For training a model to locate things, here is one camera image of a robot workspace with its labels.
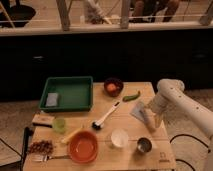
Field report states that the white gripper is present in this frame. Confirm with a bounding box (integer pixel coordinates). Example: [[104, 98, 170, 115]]
[[146, 96, 166, 131]]

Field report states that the grey towel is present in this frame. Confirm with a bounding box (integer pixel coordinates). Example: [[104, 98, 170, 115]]
[[130, 101, 148, 124]]

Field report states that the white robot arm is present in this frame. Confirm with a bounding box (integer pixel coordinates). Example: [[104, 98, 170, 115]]
[[145, 79, 213, 171]]

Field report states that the dark red small bowl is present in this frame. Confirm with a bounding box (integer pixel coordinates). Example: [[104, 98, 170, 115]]
[[104, 77, 124, 97]]

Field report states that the red orange bowl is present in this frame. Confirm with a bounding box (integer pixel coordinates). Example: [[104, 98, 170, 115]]
[[68, 131, 98, 164]]

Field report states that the green chili pepper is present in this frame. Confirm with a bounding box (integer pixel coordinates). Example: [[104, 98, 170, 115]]
[[122, 91, 141, 102]]

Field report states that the small metal cup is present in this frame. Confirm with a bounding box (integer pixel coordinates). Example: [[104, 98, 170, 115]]
[[137, 137, 152, 154]]

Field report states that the white cup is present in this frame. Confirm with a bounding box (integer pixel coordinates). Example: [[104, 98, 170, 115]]
[[111, 129, 129, 148]]

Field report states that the orange fruit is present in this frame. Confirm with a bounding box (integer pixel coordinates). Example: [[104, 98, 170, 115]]
[[106, 83, 117, 92]]

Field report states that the green plastic tray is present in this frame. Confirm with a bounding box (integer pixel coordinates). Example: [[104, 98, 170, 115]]
[[39, 76, 93, 112]]

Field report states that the green plastic cup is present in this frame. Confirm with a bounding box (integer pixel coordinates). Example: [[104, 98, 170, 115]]
[[52, 118, 66, 134]]

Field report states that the grey sponge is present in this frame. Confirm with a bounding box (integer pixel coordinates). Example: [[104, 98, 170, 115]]
[[46, 93, 59, 107]]

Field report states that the seated person in background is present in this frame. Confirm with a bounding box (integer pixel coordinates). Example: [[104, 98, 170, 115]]
[[130, 0, 180, 23]]

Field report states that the wooden block brush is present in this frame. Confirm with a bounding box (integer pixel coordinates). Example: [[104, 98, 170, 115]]
[[32, 114, 54, 127]]

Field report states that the black cable on floor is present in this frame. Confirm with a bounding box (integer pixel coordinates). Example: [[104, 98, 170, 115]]
[[169, 133, 211, 171]]

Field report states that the white handled dish brush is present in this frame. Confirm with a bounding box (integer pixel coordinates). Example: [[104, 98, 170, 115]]
[[92, 102, 120, 130]]

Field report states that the black table side bracket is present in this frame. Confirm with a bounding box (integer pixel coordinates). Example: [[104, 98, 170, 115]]
[[20, 127, 34, 171]]

